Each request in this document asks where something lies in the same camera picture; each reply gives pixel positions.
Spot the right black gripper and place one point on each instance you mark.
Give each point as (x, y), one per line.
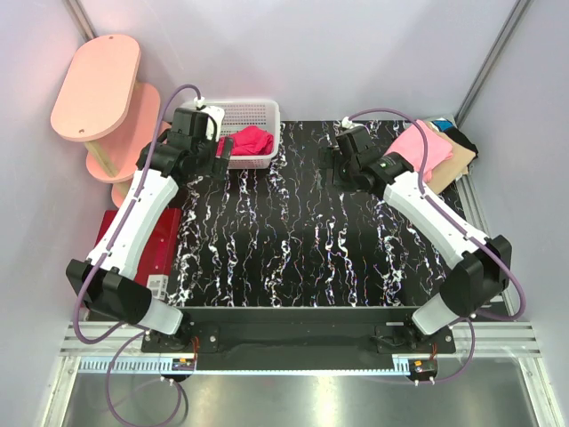
(331, 158)

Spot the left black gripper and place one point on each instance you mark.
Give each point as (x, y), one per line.
(220, 164)

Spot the magenta t shirt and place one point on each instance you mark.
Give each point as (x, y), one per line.
(252, 141)

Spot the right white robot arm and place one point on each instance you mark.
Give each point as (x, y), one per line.
(478, 264)

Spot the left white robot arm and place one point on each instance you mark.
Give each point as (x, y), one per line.
(105, 281)

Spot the folded pink t shirt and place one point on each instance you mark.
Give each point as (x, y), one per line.
(409, 145)

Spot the white plastic basket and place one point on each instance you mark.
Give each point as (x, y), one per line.
(252, 124)

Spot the black marble pattern mat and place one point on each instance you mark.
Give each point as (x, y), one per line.
(278, 237)

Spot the folded beige t shirt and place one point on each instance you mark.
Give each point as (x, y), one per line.
(452, 168)

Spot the folded blue white garment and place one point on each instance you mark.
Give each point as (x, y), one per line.
(442, 124)

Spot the folded black t shirt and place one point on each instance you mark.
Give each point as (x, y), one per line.
(461, 139)

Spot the red box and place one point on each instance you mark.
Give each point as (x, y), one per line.
(157, 257)

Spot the pink three-tier shelf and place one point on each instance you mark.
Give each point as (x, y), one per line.
(105, 107)

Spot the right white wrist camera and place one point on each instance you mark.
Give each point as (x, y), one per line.
(347, 124)

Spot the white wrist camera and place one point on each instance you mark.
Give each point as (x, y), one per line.
(347, 124)
(215, 117)

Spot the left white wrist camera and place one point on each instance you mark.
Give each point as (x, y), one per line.
(215, 117)

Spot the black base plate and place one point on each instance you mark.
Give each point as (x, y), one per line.
(384, 330)

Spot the aluminium rail frame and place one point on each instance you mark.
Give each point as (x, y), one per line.
(492, 334)

